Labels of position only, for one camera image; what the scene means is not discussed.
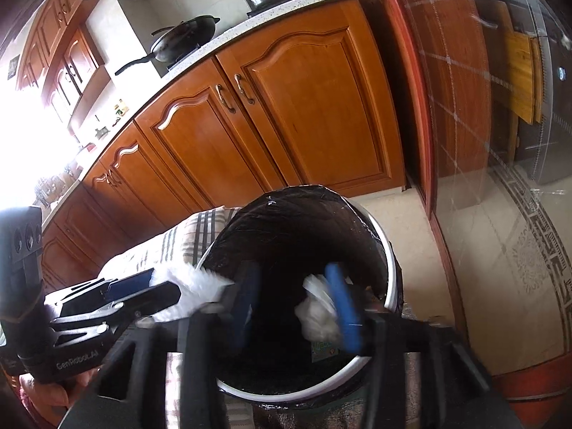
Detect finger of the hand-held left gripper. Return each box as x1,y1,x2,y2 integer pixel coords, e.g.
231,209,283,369
58,269,155,318
49,281,182,338

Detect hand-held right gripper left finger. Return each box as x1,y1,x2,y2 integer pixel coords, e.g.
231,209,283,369
58,263,264,429

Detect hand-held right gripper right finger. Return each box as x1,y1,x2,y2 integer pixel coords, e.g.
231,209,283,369
325,263,526,429

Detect white tissue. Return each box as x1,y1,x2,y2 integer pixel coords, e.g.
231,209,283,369
149,263,235,322
294,275,345,342

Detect white bin with black liner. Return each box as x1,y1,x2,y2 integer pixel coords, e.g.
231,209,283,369
197,183,405,414

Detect person's left hand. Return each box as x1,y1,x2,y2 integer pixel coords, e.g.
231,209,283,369
18,364,97,418

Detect plaid tablecloth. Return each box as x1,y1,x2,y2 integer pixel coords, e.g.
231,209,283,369
96,206,255,429

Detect dish rack with utensils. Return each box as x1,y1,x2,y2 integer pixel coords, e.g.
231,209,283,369
33,165,84,208

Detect kitchen window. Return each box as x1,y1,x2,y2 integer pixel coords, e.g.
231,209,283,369
0,85,79,208

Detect wooden kitchen counter cabinets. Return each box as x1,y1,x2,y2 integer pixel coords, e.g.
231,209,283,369
38,0,407,296

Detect black wok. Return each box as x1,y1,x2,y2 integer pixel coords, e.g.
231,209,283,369
115,15,221,77

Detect light wooden board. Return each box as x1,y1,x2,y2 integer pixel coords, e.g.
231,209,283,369
505,31,543,126

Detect wooden wall cabinets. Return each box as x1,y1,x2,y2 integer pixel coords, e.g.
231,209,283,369
15,0,112,126

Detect glass door with wooden frame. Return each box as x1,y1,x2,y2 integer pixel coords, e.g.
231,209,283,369
371,0,572,367

